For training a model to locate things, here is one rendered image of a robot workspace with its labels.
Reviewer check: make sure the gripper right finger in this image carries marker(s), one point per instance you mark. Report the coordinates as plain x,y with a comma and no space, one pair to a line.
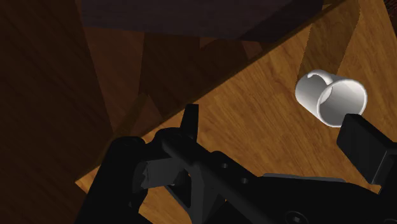
366,149

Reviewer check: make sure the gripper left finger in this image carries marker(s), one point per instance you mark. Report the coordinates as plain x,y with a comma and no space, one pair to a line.
173,173

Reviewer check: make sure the white mug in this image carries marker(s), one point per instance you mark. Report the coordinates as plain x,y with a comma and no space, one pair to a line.
332,97

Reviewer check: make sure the dark robot stand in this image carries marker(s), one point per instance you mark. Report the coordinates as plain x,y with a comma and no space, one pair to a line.
198,17

